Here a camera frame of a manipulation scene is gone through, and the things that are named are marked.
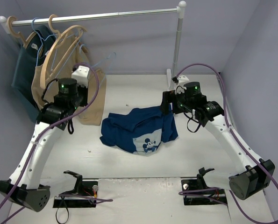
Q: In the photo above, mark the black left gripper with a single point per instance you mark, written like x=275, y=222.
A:
x=83, y=97

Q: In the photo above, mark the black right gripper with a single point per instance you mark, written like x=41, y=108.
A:
x=166, y=102

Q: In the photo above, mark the blue Mickey Mouse t-shirt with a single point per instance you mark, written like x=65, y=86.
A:
x=139, y=132

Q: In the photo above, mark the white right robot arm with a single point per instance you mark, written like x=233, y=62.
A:
x=248, y=177

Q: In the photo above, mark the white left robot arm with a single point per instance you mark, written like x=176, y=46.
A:
x=23, y=186

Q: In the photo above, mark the beige hanging shirt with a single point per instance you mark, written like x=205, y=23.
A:
x=92, y=115

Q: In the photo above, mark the dark teal hanging shirt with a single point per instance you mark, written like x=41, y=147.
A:
x=30, y=57

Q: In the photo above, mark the wooden hanger with beige shirt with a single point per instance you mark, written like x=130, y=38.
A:
x=82, y=54

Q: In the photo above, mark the silver clothes rack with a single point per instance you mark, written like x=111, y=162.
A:
x=179, y=9

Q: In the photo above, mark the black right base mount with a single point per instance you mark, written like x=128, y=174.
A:
x=196, y=192

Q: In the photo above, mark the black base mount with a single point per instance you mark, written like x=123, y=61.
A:
x=196, y=192
x=77, y=195

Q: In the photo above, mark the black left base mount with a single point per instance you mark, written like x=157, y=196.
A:
x=77, y=195

